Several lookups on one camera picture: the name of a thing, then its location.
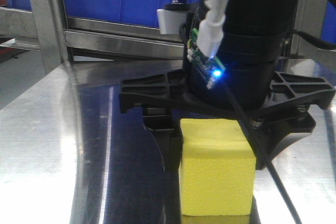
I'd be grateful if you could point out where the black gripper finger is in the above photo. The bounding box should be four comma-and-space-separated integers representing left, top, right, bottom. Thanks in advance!
142, 107, 182, 172

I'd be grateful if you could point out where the stainless steel shelf cart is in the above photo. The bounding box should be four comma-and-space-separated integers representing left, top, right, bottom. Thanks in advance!
0, 0, 336, 87

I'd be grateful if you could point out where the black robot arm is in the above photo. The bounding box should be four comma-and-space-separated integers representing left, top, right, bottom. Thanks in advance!
119, 0, 335, 171

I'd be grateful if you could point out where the blue bin far right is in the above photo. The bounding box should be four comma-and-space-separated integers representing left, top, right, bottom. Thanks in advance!
321, 0, 335, 44

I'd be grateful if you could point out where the white usb cable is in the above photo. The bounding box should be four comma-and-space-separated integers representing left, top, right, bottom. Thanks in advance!
196, 0, 237, 59

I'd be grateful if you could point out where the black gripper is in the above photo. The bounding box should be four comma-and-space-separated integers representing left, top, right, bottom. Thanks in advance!
119, 70, 335, 170

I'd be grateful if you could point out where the black cable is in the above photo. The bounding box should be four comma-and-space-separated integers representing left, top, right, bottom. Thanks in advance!
178, 23, 302, 224

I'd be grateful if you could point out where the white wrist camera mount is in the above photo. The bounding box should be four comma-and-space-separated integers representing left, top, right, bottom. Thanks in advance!
156, 0, 192, 35

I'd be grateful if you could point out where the green circuit board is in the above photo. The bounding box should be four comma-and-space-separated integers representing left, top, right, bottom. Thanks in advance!
187, 28, 226, 90

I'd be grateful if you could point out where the yellow foam block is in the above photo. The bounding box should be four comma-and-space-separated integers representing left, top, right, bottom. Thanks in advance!
180, 119, 256, 216

